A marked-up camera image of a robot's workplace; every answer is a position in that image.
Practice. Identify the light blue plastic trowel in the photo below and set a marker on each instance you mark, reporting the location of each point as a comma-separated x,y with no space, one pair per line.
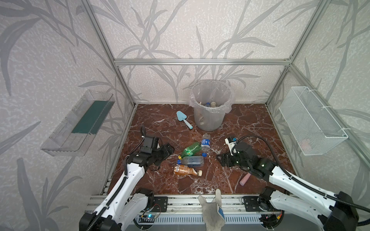
182,117

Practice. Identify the clear plastic bin liner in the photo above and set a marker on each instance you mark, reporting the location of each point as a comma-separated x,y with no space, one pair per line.
212,91

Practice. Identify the clear acrylic wall shelf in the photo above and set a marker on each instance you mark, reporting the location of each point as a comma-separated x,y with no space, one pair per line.
77,131

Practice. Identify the white wire mesh basket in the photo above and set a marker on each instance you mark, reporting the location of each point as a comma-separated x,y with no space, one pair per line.
313,126

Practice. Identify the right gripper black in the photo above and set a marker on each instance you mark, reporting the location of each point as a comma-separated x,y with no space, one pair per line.
230,159

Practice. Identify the clear water bottle blue cap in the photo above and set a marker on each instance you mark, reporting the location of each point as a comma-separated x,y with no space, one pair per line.
192,161

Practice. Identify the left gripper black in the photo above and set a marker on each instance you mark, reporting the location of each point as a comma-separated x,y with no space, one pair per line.
161,151

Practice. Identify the green circuit board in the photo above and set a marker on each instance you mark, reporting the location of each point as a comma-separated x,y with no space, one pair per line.
148,218

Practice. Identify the grey mesh waste bin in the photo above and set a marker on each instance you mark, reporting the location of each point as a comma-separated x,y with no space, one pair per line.
207,121

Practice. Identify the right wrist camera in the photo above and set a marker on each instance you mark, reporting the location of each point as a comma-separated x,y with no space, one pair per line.
231,142

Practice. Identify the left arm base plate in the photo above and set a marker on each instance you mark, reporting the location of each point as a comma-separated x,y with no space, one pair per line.
154,203

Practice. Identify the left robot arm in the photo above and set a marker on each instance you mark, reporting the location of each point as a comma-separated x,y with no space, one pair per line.
119,208

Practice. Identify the white knitted work glove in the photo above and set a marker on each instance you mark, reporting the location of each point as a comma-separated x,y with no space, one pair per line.
212,212

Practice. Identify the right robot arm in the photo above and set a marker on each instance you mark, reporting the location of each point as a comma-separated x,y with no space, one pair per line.
330,211

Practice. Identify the green Sprite bottle centre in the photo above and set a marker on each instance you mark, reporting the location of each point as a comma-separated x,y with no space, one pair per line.
190,151

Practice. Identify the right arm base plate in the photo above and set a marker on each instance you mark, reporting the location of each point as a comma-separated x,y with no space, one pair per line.
256,204

